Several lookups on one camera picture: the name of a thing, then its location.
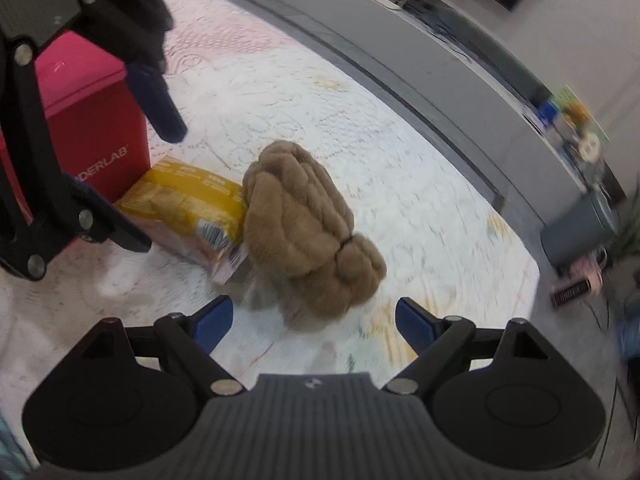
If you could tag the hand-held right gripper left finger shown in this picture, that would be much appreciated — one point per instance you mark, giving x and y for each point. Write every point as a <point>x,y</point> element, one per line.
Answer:
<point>212,321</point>

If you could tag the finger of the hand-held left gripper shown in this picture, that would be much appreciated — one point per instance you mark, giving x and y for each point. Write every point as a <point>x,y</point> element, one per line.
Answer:
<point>45,170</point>
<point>155,105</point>

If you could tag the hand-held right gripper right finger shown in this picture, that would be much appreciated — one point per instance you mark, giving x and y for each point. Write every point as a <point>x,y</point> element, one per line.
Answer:
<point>415,322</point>

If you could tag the red box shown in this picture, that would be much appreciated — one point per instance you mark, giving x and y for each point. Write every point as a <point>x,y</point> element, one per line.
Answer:
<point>95,125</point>

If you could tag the brown plush toy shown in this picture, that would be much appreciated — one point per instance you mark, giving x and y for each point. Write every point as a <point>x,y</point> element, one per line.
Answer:
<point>300,230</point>

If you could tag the yellow snack packet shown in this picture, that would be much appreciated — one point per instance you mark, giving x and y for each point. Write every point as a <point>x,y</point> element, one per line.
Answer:
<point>185,205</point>

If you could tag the white lace table cover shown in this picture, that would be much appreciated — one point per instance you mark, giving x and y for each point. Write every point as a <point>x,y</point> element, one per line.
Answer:
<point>400,185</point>

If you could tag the small beige heater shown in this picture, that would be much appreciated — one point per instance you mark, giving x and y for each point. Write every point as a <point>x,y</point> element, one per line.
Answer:
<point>572,292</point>

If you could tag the pink basket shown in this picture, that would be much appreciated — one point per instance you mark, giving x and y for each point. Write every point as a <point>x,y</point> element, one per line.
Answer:
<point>590,270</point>

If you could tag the grey trash bin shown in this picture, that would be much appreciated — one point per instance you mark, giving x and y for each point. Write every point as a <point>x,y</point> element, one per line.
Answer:
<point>580,230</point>

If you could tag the blue water bottle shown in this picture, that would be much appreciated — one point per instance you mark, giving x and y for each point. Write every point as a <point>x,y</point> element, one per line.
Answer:
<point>630,340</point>

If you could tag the green potted plant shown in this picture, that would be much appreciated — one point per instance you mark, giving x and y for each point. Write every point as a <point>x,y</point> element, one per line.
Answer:
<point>627,242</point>

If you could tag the grey stone bench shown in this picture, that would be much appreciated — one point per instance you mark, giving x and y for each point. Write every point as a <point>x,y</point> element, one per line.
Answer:
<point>440,80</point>

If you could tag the pile of packets and plush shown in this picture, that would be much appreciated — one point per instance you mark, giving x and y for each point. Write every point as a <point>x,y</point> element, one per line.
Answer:
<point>570,125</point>

